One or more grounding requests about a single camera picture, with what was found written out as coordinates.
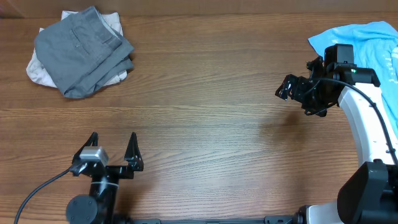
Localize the light blue t-shirt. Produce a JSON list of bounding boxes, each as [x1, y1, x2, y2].
[[308, 21, 397, 133]]

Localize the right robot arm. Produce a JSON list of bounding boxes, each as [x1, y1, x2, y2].
[[265, 44, 397, 223]]

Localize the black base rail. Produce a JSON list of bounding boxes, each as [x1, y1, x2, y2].
[[124, 215, 295, 224]]

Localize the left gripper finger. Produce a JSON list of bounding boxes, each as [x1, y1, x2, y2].
[[73, 132, 98, 161], [124, 132, 142, 162]]

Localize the grey shorts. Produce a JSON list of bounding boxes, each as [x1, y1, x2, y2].
[[34, 6, 134, 98]]

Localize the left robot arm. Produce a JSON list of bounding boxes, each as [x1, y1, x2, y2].
[[66, 132, 144, 224]]

